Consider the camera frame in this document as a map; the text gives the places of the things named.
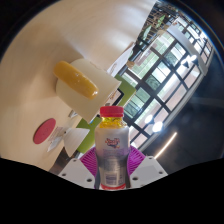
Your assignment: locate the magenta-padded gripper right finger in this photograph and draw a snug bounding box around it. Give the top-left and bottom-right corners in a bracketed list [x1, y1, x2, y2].
[126, 145, 169, 190]

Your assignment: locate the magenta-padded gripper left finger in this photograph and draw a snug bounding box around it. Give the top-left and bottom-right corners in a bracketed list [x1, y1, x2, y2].
[57, 146, 99, 190]

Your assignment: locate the white drink bottle red cap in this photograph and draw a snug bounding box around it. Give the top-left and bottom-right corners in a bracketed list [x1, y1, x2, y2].
[94, 105, 131, 191]

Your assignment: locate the long curved ceiling light strip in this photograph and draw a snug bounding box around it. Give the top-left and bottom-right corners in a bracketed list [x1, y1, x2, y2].
[153, 131, 179, 160]

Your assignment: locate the flat round red coaster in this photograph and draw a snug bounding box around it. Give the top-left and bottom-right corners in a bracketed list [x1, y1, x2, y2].
[32, 117, 57, 145]

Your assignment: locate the green upholstered bench backrest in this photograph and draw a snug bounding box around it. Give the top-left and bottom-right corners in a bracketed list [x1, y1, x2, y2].
[75, 73, 138, 154]

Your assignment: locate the group of wooden green-seat chairs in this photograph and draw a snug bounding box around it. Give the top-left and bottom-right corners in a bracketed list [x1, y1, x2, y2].
[133, 11, 171, 61]

